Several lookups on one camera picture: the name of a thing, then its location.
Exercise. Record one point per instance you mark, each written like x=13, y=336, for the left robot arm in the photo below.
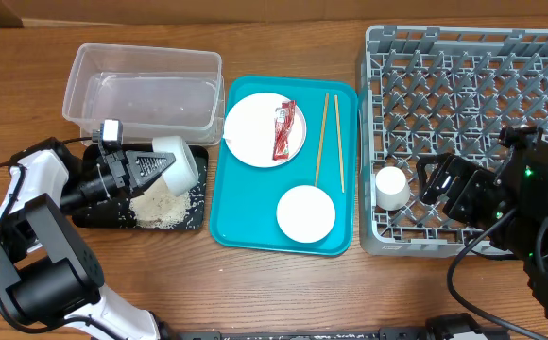
x=49, y=277

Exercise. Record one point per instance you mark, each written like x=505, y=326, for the pink-white bowl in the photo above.
x=305, y=214

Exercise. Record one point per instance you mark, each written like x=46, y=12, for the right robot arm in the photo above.
x=524, y=230

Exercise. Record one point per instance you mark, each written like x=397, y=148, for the grey bowl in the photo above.
x=182, y=175

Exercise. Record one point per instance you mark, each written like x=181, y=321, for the red snack wrapper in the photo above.
x=284, y=121

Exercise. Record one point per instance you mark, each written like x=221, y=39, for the black plastic tray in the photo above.
x=115, y=213

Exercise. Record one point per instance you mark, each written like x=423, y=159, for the pile of rice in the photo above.
x=158, y=208

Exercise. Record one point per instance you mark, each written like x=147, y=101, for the grey dishwasher rack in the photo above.
x=429, y=90

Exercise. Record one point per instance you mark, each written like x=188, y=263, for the large white plate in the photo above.
x=249, y=130

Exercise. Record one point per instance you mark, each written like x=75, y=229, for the white cup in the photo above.
x=391, y=188

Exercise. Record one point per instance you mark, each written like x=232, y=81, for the teal serving tray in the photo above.
x=245, y=198

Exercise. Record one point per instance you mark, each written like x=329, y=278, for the clear plastic bin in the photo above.
x=152, y=91

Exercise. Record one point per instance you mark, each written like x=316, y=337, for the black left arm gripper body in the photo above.
x=100, y=185

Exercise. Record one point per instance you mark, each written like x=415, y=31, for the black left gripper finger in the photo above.
x=138, y=188
x=148, y=165

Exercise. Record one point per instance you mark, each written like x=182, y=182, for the wooden chopstick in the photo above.
x=339, y=143
x=321, y=136

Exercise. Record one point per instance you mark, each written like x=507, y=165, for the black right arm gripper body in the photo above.
x=475, y=199

